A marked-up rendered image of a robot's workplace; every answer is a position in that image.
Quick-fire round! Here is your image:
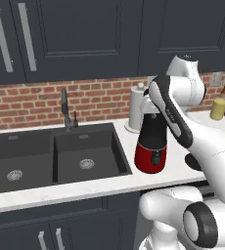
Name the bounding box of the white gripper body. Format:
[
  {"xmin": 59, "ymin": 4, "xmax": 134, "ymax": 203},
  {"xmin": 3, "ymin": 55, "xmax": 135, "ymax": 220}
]
[{"xmin": 139, "ymin": 95, "xmax": 161, "ymax": 116}]

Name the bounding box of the white paper towel roll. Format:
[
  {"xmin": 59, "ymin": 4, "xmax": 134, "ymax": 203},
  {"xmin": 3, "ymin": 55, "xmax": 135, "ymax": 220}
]
[{"xmin": 123, "ymin": 82, "xmax": 150, "ymax": 135}]

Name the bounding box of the black double sink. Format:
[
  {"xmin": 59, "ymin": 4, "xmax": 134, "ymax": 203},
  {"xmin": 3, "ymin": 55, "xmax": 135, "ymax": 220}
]
[{"xmin": 0, "ymin": 121, "xmax": 134, "ymax": 196}]

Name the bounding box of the dark grey tap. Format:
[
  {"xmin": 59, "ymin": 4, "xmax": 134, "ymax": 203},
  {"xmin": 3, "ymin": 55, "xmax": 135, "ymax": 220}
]
[{"xmin": 60, "ymin": 87, "xmax": 80, "ymax": 133}]

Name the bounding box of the dark wide cupboard door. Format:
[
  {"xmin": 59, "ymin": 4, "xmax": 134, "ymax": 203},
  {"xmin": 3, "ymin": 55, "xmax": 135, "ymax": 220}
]
[{"xmin": 9, "ymin": 0, "xmax": 145, "ymax": 84}]

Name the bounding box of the dark base cupboard door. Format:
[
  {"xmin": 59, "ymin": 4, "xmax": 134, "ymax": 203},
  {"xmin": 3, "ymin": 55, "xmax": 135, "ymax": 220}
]
[
  {"xmin": 0, "ymin": 222, "xmax": 53, "ymax": 250},
  {"xmin": 48, "ymin": 205, "xmax": 141, "ymax": 250}
]

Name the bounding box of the dark panel under sink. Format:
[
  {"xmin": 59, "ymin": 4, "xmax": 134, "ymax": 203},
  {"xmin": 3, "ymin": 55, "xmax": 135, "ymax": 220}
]
[{"xmin": 0, "ymin": 190, "xmax": 141, "ymax": 232}]

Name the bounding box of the grey wall socket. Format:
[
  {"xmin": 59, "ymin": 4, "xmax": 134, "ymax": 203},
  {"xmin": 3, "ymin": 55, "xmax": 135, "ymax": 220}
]
[{"xmin": 211, "ymin": 71, "xmax": 224, "ymax": 88}]

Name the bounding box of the long grey cupboard handle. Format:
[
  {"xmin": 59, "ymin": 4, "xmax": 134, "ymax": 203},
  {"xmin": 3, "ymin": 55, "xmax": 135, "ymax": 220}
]
[
  {"xmin": 18, "ymin": 2, "xmax": 38, "ymax": 72},
  {"xmin": 0, "ymin": 2, "xmax": 15, "ymax": 73}
]

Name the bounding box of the short grey cupboard handle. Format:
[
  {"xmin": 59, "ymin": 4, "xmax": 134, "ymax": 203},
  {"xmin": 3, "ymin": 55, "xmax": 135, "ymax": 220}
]
[
  {"xmin": 54, "ymin": 227, "xmax": 67, "ymax": 250},
  {"xmin": 37, "ymin": 230, "xmax": 49, "ymax": 250}
]

